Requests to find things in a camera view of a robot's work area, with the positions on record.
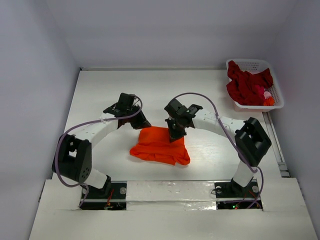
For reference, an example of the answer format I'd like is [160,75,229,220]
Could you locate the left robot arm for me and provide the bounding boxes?
[52,93,151,198]

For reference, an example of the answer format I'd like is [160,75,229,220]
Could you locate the white plastic basket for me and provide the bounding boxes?
[226,58,285,112]

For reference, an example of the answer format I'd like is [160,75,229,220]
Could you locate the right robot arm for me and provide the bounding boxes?
[164,99,272,196]

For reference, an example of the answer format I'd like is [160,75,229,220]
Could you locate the pink cloth in basket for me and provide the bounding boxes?
[255,85,272,100]

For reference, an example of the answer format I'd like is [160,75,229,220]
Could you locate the orange t shirt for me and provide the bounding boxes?
[129,126,191,166]

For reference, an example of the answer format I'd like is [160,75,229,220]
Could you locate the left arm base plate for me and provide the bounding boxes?
[80,181,127,211]

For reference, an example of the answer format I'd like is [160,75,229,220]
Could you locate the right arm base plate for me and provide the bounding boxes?
[211,180,263,210]

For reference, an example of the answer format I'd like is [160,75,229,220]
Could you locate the dark red t shirt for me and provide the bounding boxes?
[226,60,274,106]

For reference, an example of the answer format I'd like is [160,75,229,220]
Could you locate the small orange cloth in basket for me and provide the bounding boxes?
[263,96,275,107]

